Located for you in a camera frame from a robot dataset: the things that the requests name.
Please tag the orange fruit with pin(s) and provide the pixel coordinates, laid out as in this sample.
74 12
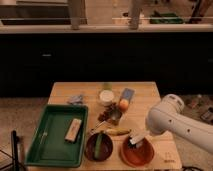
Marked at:
123 105

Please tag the yellow banana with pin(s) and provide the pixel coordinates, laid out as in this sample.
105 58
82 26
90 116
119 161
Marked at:
117 132

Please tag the red grapes bunch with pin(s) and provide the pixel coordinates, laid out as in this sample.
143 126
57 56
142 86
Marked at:
108 113

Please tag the black chair frame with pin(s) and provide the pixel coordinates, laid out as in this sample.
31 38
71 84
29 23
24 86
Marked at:
15 164

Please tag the white round container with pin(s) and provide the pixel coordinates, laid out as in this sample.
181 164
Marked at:
106 97

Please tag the green box on counter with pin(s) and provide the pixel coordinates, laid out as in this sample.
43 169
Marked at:
165 18

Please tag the grey crumpled cloth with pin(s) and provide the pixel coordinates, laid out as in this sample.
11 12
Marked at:
75 100

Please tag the green cucumber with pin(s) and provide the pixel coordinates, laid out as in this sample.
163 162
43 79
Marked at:
98 145

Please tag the wooden block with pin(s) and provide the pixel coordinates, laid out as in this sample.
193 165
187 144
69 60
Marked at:
73 130

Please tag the metal measuring cup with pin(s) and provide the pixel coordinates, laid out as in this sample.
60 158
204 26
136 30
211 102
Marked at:
115 122

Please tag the red bowl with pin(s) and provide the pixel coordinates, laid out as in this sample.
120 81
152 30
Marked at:
136 156

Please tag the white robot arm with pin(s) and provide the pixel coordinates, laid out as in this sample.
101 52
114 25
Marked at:
166 116

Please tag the dark brown bowl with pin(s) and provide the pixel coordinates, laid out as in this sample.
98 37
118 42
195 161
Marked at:
105 150

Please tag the green plastic tray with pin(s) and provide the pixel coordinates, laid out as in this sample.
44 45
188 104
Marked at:
49 147

